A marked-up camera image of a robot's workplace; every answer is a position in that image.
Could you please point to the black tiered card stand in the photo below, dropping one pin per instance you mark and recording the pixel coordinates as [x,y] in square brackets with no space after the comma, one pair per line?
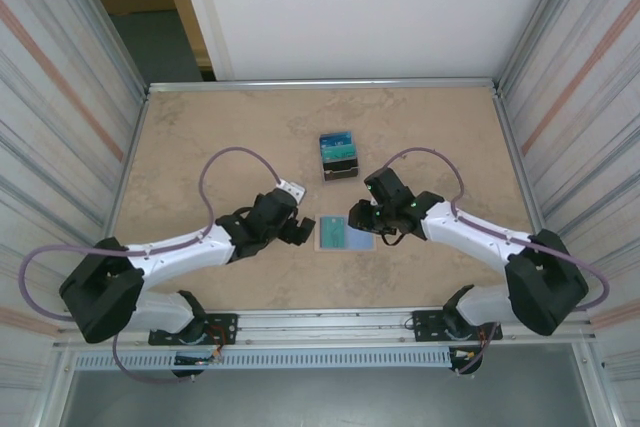
[340,172]

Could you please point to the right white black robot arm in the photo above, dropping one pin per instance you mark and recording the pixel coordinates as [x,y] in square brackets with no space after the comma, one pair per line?
[545,287]

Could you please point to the blue plastic card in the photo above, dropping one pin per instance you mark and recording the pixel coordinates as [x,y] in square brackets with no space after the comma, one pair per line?
[336,139]

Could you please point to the small green circuit board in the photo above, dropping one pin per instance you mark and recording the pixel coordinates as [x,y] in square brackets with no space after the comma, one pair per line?
[197,360]

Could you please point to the tan wooden door edge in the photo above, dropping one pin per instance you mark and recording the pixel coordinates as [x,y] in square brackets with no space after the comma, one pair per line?
[191,22]

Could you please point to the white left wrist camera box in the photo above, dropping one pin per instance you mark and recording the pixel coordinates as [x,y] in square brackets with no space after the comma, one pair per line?
[291,191]

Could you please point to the wide aluminium mounting rail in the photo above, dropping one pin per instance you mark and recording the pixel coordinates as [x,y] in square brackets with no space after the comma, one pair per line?
[320,329]

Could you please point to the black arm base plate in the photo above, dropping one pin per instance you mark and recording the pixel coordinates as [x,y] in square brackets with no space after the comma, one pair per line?
[425,327]
[225,329]

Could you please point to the aluminium table edge rail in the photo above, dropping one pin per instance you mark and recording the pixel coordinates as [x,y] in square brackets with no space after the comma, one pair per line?
[504,117]
[131,147]
[320,84]

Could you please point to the translucent corrugated enclosure panel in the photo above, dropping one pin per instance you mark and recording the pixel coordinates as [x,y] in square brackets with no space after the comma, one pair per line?
[590,97]
[50,97]

